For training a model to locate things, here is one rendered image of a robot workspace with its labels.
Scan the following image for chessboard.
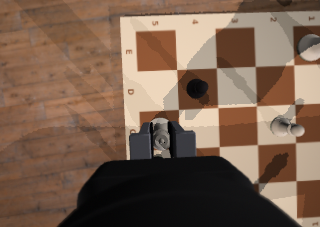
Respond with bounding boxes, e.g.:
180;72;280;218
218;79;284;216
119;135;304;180
120;11;320;227

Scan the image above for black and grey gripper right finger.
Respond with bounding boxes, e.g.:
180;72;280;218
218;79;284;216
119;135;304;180
167;121;197;158

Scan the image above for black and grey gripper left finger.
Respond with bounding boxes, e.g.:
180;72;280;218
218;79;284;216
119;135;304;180
129;122;154;160

